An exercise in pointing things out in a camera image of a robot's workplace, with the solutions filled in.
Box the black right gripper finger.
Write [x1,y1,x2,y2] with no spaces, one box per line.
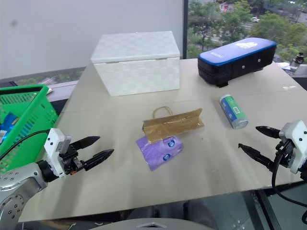
[238,143,275,171]
[255,126,281,139]

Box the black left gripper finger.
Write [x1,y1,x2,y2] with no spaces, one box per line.
[71,136,101,151]
[83,149,115,171]

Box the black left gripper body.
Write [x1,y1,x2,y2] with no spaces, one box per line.
[59,143,86,175]

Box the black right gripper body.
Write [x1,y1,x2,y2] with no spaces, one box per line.
[272,139,295,168]

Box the green plastic shopping basket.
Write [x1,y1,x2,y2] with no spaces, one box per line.
[0,84,59,174]

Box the purple tissue pack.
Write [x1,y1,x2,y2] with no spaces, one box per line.
[135,135,184,172]

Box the blue plastic snack packet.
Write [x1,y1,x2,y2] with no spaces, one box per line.
[0,112,20,144]

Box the blue and black case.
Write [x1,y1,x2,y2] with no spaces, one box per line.
[197,37,278,88]

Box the white lidded storage box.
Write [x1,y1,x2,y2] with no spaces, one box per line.
[90,30,181,97]

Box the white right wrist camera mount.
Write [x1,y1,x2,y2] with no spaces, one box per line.
[278,120,307,174]

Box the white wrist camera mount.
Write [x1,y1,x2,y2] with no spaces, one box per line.
[44,127,72,178]
[278,120,307,174]

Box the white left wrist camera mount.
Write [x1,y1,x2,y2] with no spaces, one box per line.
[44,127,72,178]

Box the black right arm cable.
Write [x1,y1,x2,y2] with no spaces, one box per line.
[271,153,307,207]

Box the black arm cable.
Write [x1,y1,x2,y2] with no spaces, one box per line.
[271,153,307,207]
[0,129,51,161]

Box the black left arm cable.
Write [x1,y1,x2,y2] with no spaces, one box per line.
[0,129,51,161]

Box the brown paper bag with handle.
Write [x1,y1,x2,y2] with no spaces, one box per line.
[142,105,205,144]

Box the dark window frame post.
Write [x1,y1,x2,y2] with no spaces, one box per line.
[180,0,189,59]

